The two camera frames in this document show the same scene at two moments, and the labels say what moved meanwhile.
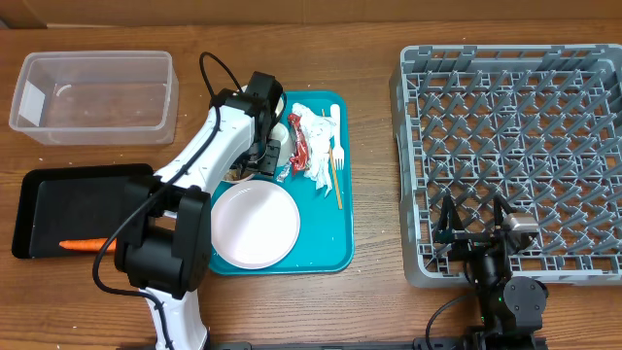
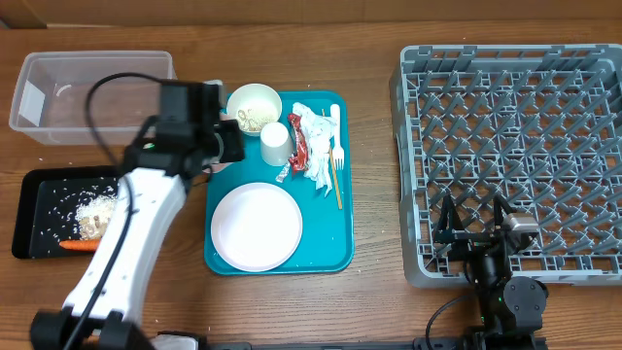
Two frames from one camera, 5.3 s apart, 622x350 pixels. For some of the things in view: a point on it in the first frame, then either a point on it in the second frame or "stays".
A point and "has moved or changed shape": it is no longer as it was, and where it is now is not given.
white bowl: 243,171 has moved or changed shape
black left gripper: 268,163 to 230,148
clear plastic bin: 97,98 stays
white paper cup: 282,133 stays
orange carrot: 91,244 stays
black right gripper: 450,228 stays
